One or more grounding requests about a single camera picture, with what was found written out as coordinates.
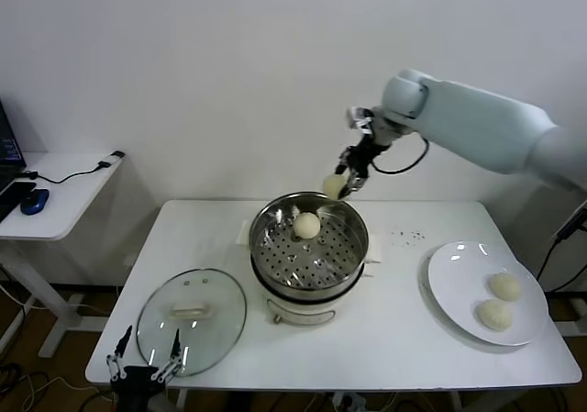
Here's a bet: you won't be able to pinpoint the steel steamer basket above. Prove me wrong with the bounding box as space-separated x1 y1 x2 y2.
235 191 384 301

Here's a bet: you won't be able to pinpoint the white round plate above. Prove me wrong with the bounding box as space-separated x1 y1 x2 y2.
419 240 549 347

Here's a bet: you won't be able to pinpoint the white floor cable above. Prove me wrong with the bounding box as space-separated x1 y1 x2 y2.
20 374 109 412

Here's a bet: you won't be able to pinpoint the black cable with connector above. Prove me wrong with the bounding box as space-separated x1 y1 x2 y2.
535 200 587 290

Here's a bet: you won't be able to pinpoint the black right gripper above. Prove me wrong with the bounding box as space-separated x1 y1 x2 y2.
334 129 391 200

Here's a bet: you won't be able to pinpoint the scattered dark crumbs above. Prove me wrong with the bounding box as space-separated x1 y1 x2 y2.
390 228 426 247

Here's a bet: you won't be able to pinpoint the dark laptop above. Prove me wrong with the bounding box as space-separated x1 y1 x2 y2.
0 99 28 223

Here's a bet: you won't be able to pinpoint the black desk cable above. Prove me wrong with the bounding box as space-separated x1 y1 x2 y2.
22 161 111 186

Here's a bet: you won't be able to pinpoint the blue computer mouse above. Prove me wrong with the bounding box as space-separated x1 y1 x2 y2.
19 189 50 216

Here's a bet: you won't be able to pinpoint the white steamed baozi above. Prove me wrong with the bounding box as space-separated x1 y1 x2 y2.
474 298 513 331
486 273 523 302
322 173 349 201
293 211 321 241

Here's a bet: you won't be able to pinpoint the black cable adapter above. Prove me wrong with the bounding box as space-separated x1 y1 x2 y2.
98 150 126 171

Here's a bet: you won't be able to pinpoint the black floor cable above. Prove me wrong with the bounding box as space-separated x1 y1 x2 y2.
0 363 50 393

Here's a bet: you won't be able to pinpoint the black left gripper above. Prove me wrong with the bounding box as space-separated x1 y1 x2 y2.
105 324 189 393

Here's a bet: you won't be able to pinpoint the white side desk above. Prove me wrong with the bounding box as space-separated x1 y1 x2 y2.
0 151 126 361

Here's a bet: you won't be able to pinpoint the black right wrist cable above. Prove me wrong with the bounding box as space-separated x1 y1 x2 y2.
370 135 430 174

